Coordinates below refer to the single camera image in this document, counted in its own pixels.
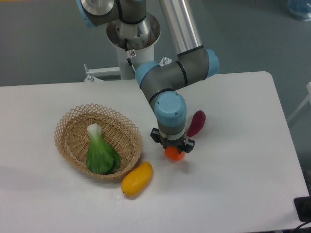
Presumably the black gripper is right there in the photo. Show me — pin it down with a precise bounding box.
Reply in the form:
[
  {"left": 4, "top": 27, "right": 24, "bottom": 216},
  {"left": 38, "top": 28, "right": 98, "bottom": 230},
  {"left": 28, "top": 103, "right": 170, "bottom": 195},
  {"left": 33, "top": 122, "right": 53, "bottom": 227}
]
[{"left": 150, "top": 128, "right": 195, "bottom": 154}]

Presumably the orange fruit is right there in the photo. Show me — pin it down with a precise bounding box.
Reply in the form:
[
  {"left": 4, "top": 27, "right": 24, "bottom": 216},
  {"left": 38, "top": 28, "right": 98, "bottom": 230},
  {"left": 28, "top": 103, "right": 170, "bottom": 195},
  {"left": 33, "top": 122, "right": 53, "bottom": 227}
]
[{"left": 165, "top": 147, "right": 185, "bottom": 161}]

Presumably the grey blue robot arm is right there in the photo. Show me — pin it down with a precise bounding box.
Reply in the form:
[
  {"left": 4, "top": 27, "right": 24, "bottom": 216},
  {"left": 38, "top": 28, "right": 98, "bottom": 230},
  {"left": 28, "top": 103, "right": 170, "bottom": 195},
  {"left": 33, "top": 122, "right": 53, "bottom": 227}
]
[{"left": 76, "top": 0, "right": 219, "bottom": 153}]

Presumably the purple sweet potato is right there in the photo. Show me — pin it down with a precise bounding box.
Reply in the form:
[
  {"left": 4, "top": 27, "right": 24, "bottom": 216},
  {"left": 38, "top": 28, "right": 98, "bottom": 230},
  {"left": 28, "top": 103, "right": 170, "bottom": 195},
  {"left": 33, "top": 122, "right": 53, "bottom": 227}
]
[{"left": 186, "top": 110, "right": 206, "bottom": 137}]

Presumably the yellow mango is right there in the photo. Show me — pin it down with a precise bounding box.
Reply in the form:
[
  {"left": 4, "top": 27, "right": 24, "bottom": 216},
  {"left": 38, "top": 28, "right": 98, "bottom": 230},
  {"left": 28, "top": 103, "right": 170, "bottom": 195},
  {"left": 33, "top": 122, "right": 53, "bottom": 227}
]
[{"left": 121, "top": 161, "right": 153, "bottom": 197}]

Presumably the green bok choy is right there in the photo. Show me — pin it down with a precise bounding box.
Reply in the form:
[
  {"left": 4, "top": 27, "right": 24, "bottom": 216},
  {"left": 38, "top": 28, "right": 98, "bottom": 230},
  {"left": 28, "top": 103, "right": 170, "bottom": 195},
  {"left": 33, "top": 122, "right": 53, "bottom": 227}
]
[{"left": 86, "top": 123, "right": 121, "bottom": 174}]

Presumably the woven wicker basket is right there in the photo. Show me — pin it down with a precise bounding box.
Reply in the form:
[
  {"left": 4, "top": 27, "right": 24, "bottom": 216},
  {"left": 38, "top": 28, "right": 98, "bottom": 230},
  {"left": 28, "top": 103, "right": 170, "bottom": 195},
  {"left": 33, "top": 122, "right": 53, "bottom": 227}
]
[{"left": 54, "top": 103, "right": 142, "bottom": 180}]

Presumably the black device on table edge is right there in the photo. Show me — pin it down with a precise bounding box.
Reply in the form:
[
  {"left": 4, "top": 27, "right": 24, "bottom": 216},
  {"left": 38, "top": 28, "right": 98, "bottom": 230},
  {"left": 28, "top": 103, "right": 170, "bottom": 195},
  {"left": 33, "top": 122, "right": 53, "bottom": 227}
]
[{"left": 294, "top": 196, "right": 311, "bottom": 222}]

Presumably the white furniture leg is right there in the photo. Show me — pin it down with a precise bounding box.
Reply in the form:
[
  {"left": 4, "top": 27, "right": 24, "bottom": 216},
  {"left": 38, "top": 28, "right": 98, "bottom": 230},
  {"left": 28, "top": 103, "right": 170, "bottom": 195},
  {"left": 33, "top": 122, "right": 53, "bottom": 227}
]
[{"left": 287, "top": 82, "right": 311, "bottom": 127}]

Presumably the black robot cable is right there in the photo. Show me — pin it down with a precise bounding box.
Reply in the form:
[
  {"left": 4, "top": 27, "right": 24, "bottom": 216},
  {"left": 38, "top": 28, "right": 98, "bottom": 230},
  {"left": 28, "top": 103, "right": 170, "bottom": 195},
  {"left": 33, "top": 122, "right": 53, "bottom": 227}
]
[{"left": 124, "top": 38, "right": 141, "bottom": 80}]

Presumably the white pedestal base frame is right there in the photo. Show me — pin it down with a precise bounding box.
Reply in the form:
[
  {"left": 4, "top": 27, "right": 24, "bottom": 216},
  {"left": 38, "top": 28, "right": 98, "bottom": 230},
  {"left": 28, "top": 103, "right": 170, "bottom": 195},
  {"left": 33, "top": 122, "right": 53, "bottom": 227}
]
[{"left": 83, "top": 56, "right": 173, "bottom": 82}]

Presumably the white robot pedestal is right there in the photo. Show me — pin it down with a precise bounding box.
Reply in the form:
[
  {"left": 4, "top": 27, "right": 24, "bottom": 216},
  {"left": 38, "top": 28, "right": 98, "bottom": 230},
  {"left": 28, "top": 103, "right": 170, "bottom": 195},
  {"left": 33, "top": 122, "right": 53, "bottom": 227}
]
[{"left": 106, "top": 13, "right": 160, "bottom": 80}]

